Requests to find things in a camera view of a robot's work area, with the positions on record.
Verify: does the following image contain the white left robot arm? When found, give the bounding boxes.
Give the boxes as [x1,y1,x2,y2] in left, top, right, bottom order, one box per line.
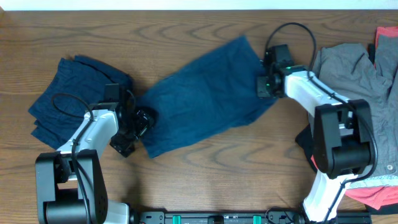
[35,102,154,223]

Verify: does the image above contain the black garment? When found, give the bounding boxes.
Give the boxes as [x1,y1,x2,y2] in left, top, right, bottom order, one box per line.
[295,124,314,165]

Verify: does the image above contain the folded dark blue shorts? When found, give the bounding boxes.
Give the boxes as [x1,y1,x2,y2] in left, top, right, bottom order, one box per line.
[28,55,133,149]

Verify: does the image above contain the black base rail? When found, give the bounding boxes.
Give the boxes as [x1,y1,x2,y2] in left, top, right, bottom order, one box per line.
[127,203,373,224]

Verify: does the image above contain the dark blue denim shorts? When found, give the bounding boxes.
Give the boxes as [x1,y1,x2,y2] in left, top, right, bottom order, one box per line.
[137,36,276,158]

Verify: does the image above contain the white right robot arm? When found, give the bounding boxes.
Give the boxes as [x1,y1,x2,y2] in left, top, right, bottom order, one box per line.
[257,63,378,223]

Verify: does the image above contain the coral red garment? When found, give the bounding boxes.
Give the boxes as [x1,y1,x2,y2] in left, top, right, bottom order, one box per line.
[310,26,398,211]

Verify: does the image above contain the grey shirt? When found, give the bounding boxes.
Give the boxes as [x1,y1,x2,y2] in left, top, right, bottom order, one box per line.
[307,34,398,187]

